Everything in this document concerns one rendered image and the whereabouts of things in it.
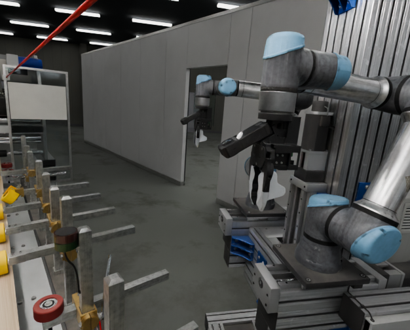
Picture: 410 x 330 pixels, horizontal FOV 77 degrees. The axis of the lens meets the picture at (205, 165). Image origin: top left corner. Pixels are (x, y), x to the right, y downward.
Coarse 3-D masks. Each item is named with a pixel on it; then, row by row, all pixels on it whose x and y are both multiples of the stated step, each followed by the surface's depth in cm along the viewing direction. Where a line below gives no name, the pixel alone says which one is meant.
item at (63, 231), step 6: (60, 228) 75; (66, 228) 75; (72, 228) 75; (60, 234) 71; (66, 234) 71; (78, 246) 75; (60, 252) 72; (78, 252) 76; (66, 258) 75; (72, 264) 76; (78, 276) 78; (78, 282) 78; (78, 288) 79
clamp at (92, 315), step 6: (72, 294) 88; (72, 300) 88; (78, 300) 86; (78, 306) 83; (78, 312) 81; (90, 312) 81; (96, 312) 82; (78, 318) 82; (84, 318) 79; (90, 318) 80; (96, 318) 81; (84, 324) 78; (90, 324) 81; (96, 324) 81
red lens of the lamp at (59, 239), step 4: (76, 228) 76; (76, 232) 73; (56, 236) 71; (60, 236) 71; (64, 236) 71; (68, 236) 71; (72, 236) 72; (76, 236) 74; (56, 240) 71; (60, 240) 71; (64, 240) 71; (68, 240) 72; (72, 240) 72
